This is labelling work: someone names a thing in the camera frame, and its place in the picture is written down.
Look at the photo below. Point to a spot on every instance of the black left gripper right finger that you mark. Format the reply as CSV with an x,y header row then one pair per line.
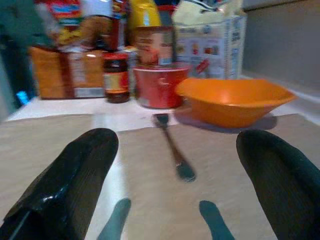
x,y
287,187

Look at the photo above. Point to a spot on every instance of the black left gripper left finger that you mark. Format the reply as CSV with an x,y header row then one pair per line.
x,y
62,187

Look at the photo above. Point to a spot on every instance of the silver metal fork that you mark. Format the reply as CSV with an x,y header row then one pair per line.
x,y
175,152

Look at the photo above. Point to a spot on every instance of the orange bowl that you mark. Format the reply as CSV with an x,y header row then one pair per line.
x,y
232,105

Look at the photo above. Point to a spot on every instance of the red-lidded sauce jar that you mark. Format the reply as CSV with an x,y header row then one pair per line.
x,y
116,80

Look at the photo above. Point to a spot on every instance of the red instant noodle cup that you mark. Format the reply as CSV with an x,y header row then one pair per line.
x,y
157,87

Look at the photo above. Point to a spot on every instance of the red instant noodle pack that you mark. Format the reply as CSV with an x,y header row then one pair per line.
x,y
97,32

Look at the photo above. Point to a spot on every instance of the brown-lidded canister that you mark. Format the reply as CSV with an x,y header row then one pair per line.
x,y
152,47

